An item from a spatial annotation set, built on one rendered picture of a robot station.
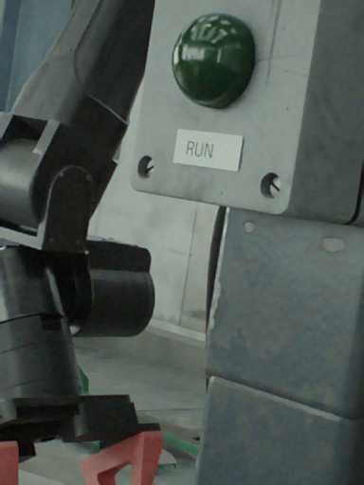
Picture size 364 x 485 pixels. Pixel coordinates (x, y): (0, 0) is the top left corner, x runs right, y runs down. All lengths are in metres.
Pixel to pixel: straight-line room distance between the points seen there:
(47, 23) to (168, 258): 2.04
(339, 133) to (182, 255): 7.67
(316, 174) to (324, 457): 0.10
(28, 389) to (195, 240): 7.20
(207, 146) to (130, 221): 8.08
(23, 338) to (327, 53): 0.45
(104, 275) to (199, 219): 7.12
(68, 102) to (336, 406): 0.42
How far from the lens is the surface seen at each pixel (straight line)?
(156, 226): 8.25
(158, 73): 0.41
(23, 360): 0.78
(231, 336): 0.44
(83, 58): 0.80
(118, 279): 0.84
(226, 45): 0.38
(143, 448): 0.80
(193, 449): 5.50
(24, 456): 0.80
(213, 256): 0.47
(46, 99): 0.80
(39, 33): 9.01
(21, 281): 0.79
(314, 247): 0.42
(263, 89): 0.38
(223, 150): 0.38
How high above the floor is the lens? 1.25
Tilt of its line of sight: 3 degrees down
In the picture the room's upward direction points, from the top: 9 degrees clockwise
